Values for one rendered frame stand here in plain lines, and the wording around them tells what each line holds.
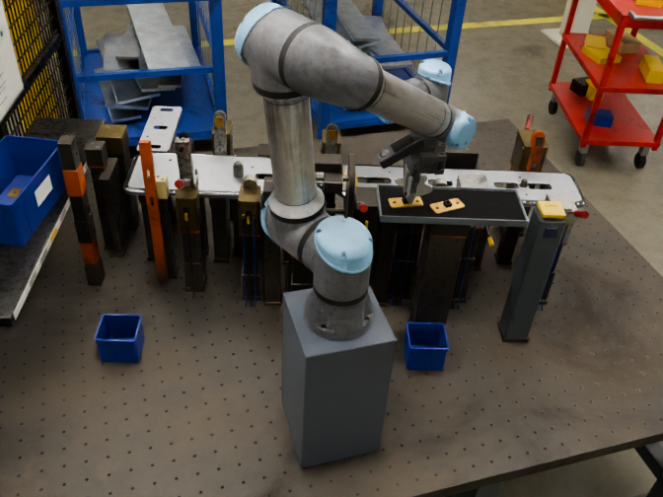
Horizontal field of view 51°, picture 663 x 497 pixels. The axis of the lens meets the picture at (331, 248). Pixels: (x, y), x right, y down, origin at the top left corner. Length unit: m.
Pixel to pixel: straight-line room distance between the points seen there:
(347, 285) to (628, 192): 3.07
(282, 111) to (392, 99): 0.20
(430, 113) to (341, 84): 0.26
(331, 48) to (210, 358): 1.09
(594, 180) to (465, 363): 2.46
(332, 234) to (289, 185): 0.13
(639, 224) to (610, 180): 0.41
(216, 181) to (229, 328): 0.44
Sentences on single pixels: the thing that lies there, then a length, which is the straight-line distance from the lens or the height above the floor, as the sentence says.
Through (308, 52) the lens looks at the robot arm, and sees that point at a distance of 1.13.
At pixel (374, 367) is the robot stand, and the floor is 1.03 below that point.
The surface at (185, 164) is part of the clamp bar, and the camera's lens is 1.93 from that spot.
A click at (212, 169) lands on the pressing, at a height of 1.00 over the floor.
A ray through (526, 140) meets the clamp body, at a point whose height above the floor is 1.06.
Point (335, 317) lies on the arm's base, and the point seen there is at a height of 1.16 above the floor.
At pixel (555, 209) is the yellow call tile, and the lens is 1.86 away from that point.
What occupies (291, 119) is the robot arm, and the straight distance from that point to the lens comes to 1.27.
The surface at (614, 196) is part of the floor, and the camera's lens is 4.22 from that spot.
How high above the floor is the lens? 2.18
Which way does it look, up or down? 40 degrees down
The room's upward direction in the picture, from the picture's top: 4 degrees clockwise
